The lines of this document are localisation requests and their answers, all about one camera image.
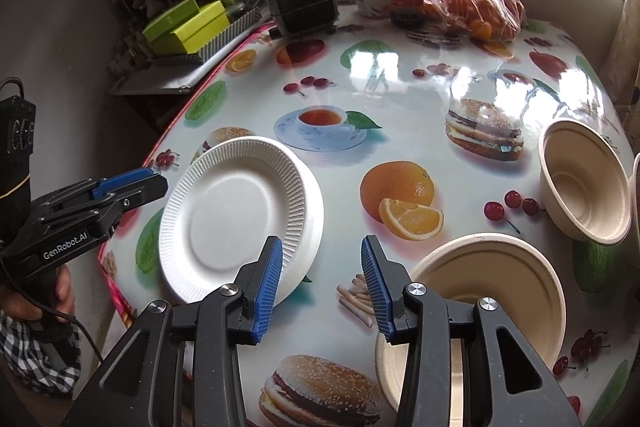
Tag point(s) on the patterned curtain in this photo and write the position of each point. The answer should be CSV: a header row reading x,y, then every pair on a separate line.
x,y
625,47

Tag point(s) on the grey side shelf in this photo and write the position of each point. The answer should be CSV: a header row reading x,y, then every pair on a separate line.
x,y
150,82

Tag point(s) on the beige paper bowl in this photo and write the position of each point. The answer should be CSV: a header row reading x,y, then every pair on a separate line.
x,y
480,267
636,192
585,192

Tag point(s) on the person's left forearm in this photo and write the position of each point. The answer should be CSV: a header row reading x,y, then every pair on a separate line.
x,y
25,357

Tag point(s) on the person's left hand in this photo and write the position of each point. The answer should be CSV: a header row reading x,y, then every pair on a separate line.
x,y
64,297

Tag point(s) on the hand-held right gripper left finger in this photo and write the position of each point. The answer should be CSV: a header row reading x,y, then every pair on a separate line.
x,y
265,287

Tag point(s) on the fruit print tablecloth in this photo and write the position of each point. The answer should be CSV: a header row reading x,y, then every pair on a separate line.
x,y
400,117

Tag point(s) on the striped tray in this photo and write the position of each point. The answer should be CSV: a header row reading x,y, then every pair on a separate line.
x,y
235,27

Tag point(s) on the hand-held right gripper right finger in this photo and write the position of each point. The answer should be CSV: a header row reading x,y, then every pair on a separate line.
x,y
377,287

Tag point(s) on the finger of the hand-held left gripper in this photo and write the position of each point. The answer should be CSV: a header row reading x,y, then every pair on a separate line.
x,y
125,181
145,191

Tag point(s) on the green box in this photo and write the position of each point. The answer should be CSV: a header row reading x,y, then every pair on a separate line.
x,y
170,19
200,29

